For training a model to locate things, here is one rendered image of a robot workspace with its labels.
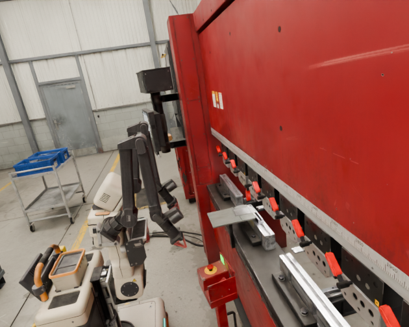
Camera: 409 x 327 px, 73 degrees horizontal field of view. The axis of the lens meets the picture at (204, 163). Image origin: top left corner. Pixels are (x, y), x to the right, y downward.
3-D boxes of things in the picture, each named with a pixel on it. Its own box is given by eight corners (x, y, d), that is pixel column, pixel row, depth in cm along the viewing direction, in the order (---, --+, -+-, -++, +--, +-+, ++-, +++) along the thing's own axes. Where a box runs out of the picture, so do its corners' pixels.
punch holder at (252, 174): (249, 192, 158) (246, 165, 153) (263, 189, 159) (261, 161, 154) (259, 203, 144) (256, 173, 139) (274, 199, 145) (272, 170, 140)
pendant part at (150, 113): (148, 143, 290) (141, 109, 279) (159, 141, 293) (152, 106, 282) (155, 152, 249) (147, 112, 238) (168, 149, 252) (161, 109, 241)
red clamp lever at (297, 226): (291, 219, 98) (302, 246, 93) (301, 217, 98) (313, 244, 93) (289, 221, 99) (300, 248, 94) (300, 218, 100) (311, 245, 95)
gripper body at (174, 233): (180, 228, 150) (173, 218, 147) (182, 239, 140) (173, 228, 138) (171, 235, 150) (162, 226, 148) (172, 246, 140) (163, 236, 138)
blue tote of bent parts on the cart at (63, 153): (39, 162, 462) (36, 152, 457) (71, 157, 468) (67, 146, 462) (30, 169, 428) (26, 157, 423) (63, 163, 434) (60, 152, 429)
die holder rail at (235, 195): (220, 184, 252) (219, 174, 249) (226, 183, 253) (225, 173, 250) (236, 207, 205) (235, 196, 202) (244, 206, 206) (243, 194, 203)
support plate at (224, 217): (207, 214, 178) (207, 213, 178) (246, 205, 182) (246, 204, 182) (213, 228, 162) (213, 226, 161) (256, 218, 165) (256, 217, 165)
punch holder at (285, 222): (280, 226, 120) (278, 192, 115) (298, 222, 122) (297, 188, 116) (297, 246, 106) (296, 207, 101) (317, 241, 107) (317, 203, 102)
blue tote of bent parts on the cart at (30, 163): (27, 170, 422) (23, 159, 417) (61, 164, 428) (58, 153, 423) (16, 178, 388) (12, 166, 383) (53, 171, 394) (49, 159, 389)
